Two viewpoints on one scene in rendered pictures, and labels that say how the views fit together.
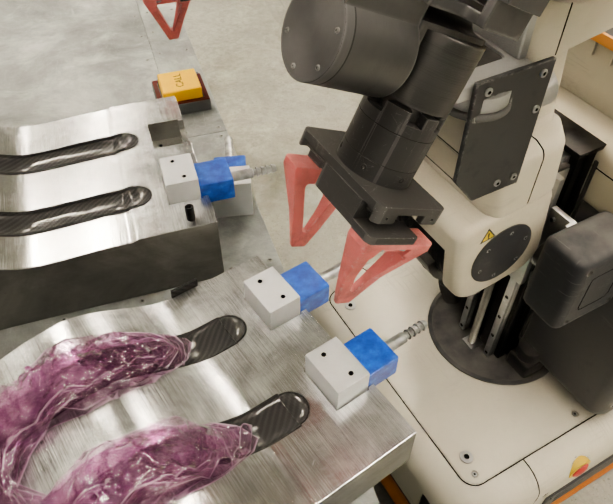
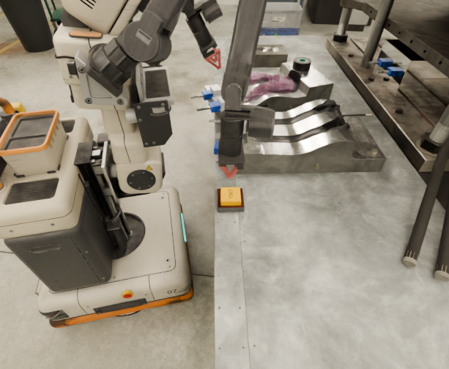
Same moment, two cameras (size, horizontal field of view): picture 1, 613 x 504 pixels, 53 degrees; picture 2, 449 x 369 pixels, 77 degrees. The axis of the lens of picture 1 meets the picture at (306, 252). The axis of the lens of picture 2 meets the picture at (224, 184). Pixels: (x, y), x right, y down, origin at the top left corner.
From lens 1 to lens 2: 147 cm
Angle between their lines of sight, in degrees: 87
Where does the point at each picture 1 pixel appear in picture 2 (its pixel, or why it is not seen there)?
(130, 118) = (254, 146)
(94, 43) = (280, 270)
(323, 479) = not seen: hidden behind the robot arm
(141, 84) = (250, 219)
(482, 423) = (149, 205)
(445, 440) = (165, 203)
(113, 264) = not seen: hidden behind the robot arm
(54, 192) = (280, 128)
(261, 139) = not seen: outside the picture
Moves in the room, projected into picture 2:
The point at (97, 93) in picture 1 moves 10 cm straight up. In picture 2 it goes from (274, 217) to (278, 195)
